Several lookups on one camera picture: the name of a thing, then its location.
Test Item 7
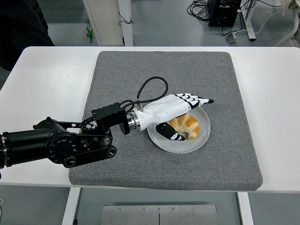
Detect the grey round plate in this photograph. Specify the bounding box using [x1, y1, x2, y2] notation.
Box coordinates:
[147, 105, 211, 154]

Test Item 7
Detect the black cable bundle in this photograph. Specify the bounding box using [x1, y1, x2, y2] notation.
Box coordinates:
[186, 0, 210, 22]

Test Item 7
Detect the grey felt mat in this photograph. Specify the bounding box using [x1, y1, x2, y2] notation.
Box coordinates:
[67, 51, 263, 192]

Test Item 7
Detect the thin black cable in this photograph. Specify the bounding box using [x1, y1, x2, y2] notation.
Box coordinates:
[118, 11, 134, 26]

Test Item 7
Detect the small grey floor box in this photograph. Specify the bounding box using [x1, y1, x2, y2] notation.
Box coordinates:
[225, 32, 239, 45]

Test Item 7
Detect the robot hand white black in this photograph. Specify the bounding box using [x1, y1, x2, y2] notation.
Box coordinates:
[135, 93, 215, 142]

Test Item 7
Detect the white cable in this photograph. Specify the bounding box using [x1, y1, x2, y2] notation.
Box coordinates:
[232, 4, 285, 36]

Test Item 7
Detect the white desk leg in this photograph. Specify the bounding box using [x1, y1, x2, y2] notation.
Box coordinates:
[239, 0, 256, 40]

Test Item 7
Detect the black computer box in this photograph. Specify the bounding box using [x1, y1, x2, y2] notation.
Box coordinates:
[208, 0, 242, 27]

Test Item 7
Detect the white chair base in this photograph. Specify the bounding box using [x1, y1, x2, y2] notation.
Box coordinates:
[273, 0, 300, 47]

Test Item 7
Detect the white table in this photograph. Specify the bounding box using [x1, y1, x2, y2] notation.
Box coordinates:
[0, 46, 300, 225]

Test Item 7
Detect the person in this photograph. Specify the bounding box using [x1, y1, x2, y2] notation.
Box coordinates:
[0, 0, 56, 72]

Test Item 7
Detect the golden croissant bread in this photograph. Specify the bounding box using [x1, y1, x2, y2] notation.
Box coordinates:
[169, 113, 200, 141]

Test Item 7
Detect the white cabinet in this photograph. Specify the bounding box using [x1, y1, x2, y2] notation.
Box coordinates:
[83, 0, 134, 47]

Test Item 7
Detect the grey metal plate with screws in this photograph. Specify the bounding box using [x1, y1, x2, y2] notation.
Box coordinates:
[101, 204, 218, 225]

